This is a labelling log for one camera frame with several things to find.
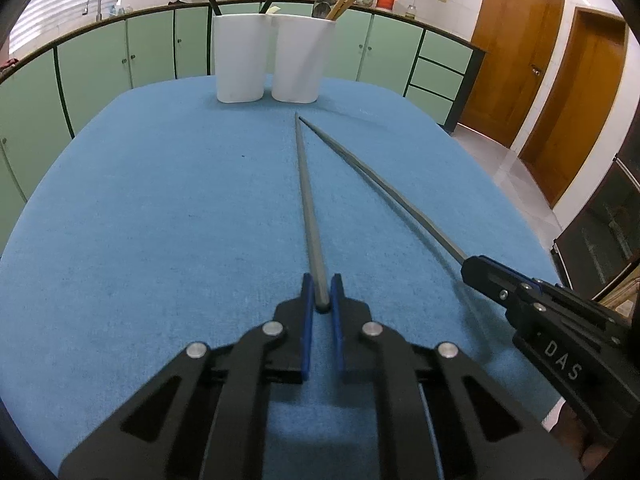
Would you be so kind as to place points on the glass jar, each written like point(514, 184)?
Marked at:
point(411, 9)

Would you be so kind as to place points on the metal spoon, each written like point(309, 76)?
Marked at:
point(321, 7)

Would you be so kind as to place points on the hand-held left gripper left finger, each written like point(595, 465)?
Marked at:
point(307, 330)

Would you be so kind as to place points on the white window blinds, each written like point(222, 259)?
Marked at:
point(70, 5)

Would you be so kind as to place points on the wooden door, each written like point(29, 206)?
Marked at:
point(515, 45)
point(575, 110)

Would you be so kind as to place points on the metal faucet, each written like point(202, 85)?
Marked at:
point(94, 0)

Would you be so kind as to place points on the red cloth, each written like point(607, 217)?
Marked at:
point(9, 63)

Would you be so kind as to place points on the blue table cloth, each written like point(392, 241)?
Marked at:
point(175, 200)

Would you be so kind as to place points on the grey chopstick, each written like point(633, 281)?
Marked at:
point(310, 210)
point(380, 185)

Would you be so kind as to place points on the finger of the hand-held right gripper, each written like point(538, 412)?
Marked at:
point(485, 275)

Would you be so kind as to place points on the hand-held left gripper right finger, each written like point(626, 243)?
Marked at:
point(337, 330)

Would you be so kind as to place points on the green kitchen base cabinets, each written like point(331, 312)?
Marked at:
point(100, 75)

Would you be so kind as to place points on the white utensil holder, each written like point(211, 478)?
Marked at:
point(240, 60)

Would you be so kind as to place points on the dark glass cabinet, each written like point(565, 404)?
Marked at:
point(605, 240)

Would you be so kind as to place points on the person's right hand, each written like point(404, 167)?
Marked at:
point(580, 440)

